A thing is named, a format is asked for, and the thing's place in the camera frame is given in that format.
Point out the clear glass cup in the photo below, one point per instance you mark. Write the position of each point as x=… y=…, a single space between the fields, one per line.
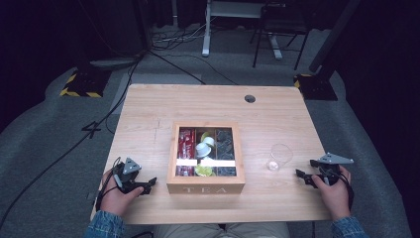
x=280 y=155

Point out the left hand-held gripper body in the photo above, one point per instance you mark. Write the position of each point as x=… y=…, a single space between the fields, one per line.
x=125 y=178

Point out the white creamer cup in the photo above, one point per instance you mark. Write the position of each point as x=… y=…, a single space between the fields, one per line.
x=209 y=141
x=202 y=150

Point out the black stand base yellow corner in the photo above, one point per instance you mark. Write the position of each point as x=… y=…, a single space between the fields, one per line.
x=317 y=87

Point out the wooden box with glass lid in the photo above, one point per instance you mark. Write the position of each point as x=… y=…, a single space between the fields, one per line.
x=206 y=185

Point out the yellow-green lidded cup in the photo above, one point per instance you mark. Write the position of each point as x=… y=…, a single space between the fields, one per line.
x=204 y=170
x=204 y=135

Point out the black chair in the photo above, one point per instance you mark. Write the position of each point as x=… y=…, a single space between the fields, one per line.
x=284 y=23

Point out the dark slanted stand pole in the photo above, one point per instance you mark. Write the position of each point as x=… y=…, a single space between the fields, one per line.
x=333 y=36

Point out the white desk leg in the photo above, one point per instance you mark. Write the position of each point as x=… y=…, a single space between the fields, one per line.
x=206 y=33
x=275 y=48

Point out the pile of dark tea bags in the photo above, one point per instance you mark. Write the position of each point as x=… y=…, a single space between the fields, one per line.
x=225 y=148

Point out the person's right hand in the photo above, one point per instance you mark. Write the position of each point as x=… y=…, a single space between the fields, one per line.
x=336 y=198

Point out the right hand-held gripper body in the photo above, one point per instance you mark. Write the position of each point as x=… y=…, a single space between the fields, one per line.
x=332 y=159

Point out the person's left hand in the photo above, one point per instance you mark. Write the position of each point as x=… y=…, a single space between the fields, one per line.
x=115 y=201

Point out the black yellow striped stand base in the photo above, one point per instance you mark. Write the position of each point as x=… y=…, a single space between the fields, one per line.
x=85 y=82

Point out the row of red stick packets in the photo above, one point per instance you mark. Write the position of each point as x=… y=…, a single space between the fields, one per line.
x=185 y=148

